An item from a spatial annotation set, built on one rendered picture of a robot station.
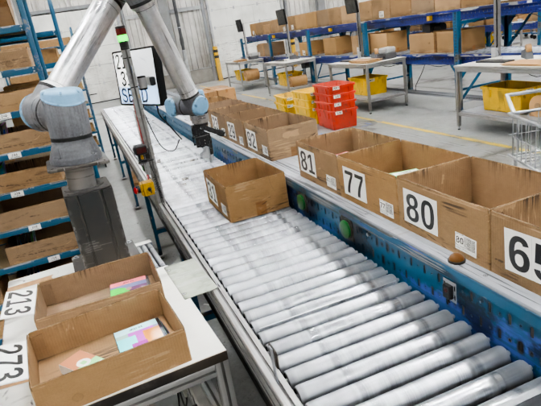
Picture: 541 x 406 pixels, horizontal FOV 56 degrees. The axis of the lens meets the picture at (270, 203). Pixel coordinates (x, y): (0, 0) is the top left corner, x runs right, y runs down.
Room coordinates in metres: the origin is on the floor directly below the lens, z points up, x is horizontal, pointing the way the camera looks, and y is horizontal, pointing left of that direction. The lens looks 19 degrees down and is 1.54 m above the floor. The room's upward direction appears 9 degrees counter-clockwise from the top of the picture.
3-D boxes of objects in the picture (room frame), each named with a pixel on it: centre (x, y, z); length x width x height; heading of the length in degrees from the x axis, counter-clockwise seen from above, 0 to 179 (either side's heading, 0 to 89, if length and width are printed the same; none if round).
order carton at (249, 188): (2.37, 0.11, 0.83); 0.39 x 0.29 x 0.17; 19
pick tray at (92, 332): (1.21, 0.50, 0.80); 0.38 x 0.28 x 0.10; 114
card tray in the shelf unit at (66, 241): (2.80, 1.32, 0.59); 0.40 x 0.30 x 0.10; 106
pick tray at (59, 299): (1.52, 0.60, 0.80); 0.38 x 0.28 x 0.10; 109
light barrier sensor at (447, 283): (1.19, -0.43, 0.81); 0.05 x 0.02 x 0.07; 18
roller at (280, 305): (1.42, -0.10, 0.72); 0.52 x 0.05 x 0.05; 108
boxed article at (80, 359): (1.16, 0.56, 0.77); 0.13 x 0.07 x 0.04; 53
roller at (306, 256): (1.67, -0.02, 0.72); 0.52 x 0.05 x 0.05; 108
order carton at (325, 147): (2.11, -0.35, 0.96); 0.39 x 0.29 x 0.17; 18
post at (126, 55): (2.65, 0.59, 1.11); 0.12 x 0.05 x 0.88; 18
